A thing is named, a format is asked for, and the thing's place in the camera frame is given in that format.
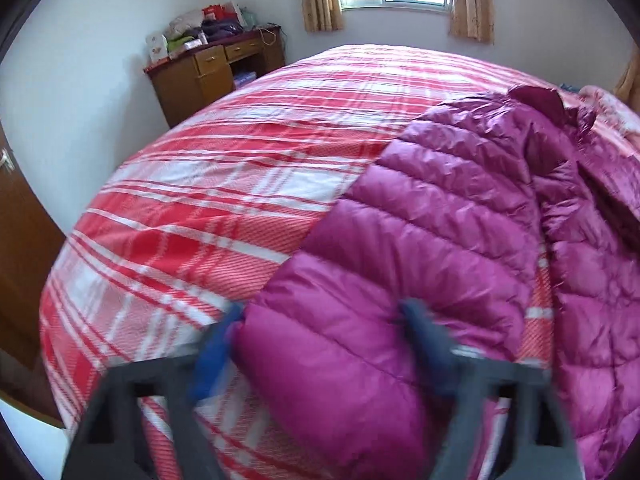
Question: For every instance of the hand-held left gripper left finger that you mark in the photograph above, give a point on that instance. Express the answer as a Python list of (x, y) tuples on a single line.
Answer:
[(212, 360)]

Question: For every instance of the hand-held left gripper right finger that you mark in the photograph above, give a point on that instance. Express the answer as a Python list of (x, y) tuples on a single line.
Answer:
[(425, 342)]

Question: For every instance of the magenta puffer jacket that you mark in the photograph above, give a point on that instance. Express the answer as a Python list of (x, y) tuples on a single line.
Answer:
[(440, 200)]

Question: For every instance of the pile of clothes and bags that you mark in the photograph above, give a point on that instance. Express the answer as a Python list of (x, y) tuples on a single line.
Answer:
[(215, 27)]

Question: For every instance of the bed with red plaid sheet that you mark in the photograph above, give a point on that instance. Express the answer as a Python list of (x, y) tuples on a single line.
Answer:
[(225, 185)]

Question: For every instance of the brown wooden door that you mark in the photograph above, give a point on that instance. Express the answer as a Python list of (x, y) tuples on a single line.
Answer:
[(25, 260)]

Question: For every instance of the wooden desk with drawers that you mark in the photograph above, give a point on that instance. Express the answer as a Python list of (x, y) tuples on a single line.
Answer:
[(187, 85)]

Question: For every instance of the white printed box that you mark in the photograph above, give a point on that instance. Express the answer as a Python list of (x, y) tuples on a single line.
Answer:
[(156, 49)]

